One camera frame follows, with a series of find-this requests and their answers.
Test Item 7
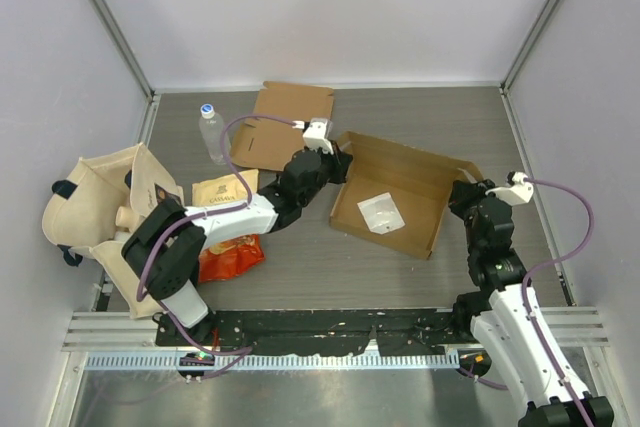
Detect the large brown cardboard box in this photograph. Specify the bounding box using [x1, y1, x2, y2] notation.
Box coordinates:
[329, 131, 483, 260]

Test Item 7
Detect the small clear plastic bag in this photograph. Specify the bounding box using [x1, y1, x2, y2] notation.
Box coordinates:
[357, 192, 405, 235]

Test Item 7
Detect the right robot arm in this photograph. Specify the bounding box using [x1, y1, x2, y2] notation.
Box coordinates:
[448, 172, 614, 426]

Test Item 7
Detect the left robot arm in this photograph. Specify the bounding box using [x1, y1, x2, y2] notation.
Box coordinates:
[121, 144, 353, 346]

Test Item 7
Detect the small flat cardboard box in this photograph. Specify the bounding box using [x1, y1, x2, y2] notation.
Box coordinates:
[230, 81, 334, 172]

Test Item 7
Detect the clear plastic water bottle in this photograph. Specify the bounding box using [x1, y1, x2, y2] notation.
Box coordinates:
[199, 104, 230, 165]

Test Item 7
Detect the cassava chips bag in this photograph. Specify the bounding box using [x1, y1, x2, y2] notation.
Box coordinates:
[192, 174, 265, 283]

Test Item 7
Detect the beige bottle in tote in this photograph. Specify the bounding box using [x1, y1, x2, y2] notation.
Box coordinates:
[115, 206, 140, 232]

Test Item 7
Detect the beige canvas tote bag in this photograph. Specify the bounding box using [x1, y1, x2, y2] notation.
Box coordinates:
[42, 143, 184, 319]

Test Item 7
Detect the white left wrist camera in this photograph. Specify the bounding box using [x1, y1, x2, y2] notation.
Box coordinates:
[293, 118, 334, 155]

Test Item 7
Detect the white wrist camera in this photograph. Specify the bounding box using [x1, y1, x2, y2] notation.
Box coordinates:
[485, 171, 534, 206]
[293, 118, 334, 155]

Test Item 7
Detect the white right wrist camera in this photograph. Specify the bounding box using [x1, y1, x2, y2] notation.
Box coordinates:
[485, 171, 534, 206]

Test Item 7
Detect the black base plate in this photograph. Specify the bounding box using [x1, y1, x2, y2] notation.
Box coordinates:
[187, 308, 475, 357]

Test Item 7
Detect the right aluminium frame post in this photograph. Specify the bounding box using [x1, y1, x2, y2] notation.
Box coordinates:
[500, 0, 563, 95]

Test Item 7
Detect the aluminium frame post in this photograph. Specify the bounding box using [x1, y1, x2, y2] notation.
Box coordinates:
[500, 0, 563, 95]
[89, 0, 160, 144]

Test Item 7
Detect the left aluminium frame post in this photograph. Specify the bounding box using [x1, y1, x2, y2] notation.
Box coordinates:
[89, 0, 160, 144]

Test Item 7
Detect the slotted cable duct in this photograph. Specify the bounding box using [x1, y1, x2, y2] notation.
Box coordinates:
[84, 351, 460, 371]

